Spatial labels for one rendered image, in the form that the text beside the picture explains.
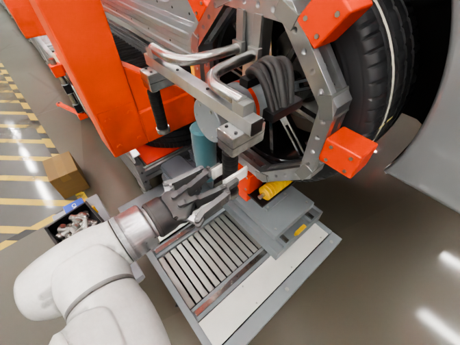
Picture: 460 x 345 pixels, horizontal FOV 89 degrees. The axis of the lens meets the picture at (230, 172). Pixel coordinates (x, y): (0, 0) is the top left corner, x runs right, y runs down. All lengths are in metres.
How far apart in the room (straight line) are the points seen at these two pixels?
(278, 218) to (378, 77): 0.80
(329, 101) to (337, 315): 1.03
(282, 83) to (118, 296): 0.44
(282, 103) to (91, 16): 0.65
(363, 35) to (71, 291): 0.66
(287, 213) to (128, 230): 0.91
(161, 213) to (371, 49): 0.52
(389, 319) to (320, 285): 0.31
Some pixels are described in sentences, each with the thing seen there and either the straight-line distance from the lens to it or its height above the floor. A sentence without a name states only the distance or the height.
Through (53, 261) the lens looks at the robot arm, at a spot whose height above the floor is 0.88.
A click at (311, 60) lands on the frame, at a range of 0.55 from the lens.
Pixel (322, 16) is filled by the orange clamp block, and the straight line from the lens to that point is 0.53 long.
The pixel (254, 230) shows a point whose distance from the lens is 1.21.
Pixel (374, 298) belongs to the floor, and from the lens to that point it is 1.44.
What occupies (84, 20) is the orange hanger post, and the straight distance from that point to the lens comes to 0.92.
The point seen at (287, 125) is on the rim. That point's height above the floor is 0.76.
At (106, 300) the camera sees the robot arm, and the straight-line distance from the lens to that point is 0.40.
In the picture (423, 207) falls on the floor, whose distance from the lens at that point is 1.91.
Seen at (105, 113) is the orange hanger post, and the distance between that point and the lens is 1.01.
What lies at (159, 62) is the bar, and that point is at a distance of 0.67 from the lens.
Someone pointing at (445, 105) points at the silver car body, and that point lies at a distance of 0.67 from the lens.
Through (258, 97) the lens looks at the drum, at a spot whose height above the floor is 0.89.
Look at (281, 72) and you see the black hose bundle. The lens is 0.49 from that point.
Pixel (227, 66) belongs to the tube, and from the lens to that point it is 0.56.
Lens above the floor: 1.23
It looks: 48 degrees down
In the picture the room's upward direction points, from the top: straight up
